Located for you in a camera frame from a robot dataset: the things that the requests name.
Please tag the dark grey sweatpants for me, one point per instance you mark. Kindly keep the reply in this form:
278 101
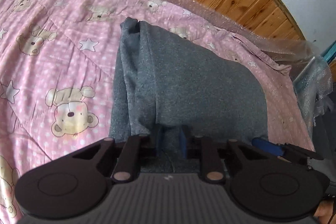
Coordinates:
163 79

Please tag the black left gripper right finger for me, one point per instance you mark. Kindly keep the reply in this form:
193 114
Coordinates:
218 161

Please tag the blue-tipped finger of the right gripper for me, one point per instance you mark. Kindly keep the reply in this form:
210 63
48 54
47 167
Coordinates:
284 149

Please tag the teal metal bar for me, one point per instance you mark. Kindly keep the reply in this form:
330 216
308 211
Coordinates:
330 53

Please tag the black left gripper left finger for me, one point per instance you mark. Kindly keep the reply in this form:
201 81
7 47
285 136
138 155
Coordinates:
121 161

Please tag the pink bear print quilt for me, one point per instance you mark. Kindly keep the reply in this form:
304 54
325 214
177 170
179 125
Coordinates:
57 66

